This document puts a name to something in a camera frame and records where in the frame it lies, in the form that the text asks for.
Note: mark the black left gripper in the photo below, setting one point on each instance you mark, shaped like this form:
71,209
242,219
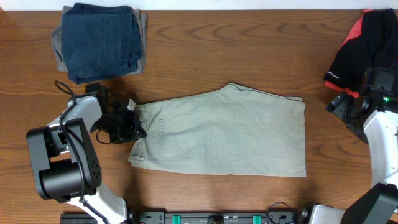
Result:
132,129

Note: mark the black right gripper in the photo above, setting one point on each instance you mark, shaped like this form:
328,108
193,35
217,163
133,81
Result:
339,106

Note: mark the khaki beige shorts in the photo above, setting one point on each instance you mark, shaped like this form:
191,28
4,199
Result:
235,130

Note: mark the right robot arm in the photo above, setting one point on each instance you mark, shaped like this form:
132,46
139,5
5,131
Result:
373,118

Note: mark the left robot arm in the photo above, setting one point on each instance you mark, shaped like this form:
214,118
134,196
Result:
64,163

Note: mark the black and red shorts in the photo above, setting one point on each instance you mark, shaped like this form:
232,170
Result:
371,42

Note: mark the folded navy blue shorts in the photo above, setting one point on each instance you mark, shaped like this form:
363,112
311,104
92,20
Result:
99,42

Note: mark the folded grey-brown shorts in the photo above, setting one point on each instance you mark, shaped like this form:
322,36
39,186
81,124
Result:
56,41

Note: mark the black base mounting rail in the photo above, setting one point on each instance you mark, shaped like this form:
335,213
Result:
276,215

